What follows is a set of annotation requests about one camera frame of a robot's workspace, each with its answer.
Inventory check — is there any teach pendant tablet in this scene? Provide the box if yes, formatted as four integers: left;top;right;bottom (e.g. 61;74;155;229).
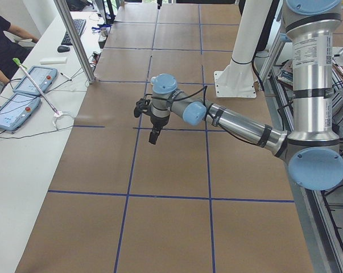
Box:
13;65;58;96
0;93;41;131

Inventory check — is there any aluminium frame post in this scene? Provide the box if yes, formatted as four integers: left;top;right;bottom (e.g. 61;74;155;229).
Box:
54;0;96;84

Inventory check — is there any lower teach pendant tablet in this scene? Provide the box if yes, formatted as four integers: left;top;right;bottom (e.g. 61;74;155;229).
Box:
0;93;41;131

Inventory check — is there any metal rod with green tip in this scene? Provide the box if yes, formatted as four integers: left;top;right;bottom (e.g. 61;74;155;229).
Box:
13;57;66;118

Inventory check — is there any white foam block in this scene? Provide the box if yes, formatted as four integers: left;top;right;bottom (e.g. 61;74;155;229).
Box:
39;57;67;65

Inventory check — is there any upper teach pendant tablet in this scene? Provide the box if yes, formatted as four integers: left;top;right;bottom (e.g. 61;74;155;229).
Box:
13;65;58;96

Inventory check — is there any black computer mouse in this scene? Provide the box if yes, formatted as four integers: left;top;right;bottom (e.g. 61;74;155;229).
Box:
57;45;70;53

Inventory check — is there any white column pedestal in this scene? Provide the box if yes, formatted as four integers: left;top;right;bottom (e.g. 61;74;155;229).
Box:
214;0;279;98

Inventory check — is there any black computer keyboard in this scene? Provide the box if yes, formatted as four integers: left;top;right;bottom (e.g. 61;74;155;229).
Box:
60;18;87;46

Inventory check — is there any seated person in black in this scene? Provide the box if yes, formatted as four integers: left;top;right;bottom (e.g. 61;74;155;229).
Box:
0;16;39;85

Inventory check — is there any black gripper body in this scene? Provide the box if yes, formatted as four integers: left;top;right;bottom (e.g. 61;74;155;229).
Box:
150;115;168;131

